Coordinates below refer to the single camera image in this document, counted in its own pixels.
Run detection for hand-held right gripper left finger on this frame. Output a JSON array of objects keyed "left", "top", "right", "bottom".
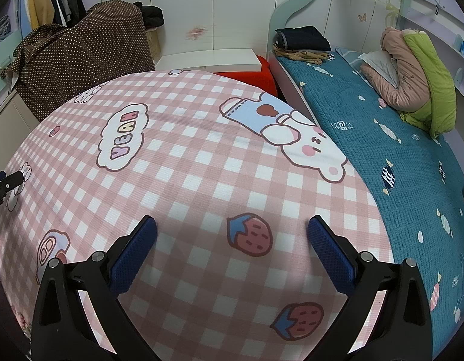
[{"left": 31, "top": 215, "right": 158, "bottom": 361}]

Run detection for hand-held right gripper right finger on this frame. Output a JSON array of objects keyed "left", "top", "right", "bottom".
[{"left": 306, "top": 215, "right": 432, "bottom": 361}]

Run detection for pink checked tablecloth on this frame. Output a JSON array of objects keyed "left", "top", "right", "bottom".
[{"left": 0, "top": 68, "right": 396, "bottom": 361}]

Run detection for purple open shelf cabinet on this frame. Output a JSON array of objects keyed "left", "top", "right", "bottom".
[{"left": 0, "top": 0, "right": 41, "bottom": 136}]

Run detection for folded blue jeans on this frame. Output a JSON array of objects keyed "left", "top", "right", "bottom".
[{"left": 0, "top": 15, "right": 12, "bottom": 48}]

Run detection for brown dotted cloth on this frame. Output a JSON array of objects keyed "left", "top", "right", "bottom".
[{"left": 4, "top": 1, "right": 155, "bottom": 123}]

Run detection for row of hanging clothes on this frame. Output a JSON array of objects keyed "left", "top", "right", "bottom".
[{"left": 19, "top": 0, "right": 86, "bottom": 31}]

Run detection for pink padded jacket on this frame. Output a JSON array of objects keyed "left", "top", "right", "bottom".
[{"left": 361, "top": 27, "right": 433, "bottom": 113}]

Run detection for green quilt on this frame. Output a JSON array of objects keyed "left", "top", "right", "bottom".
[{"left": 399, "top": 29, "right": 458, "bottom": 138}]

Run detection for white pillow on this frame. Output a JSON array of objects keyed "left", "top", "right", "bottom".
[{"left": 360, "top": 50, "right": 400, "bottom": 87}]

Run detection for folded tan clothes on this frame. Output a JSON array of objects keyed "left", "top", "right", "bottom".
[{"left": 273, "top": 43, "right": 336, "bottom": 64}]

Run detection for folded dark clothes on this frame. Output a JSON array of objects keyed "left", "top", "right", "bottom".
[{"left": 275, "top": 26, "right": 332, "bottom": 52}]

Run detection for black garment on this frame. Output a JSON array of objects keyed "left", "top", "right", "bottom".
[{"left": 134, "top": 2, "right": 165, "bottom": 29}]

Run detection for light green bunk bed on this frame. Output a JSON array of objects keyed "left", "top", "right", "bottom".
[{"left": 266, "top": 0, "right": 464, "bottom": 361}]

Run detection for white wardrobe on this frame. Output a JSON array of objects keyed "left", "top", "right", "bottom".
[{"left": 79, "top": 0, "right": 323, "bottom": 61}]

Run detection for green leaf wall sticker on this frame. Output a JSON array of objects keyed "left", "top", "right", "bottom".
[{"left": 382, "top": 0, "right": 401, "bottom": 23}]

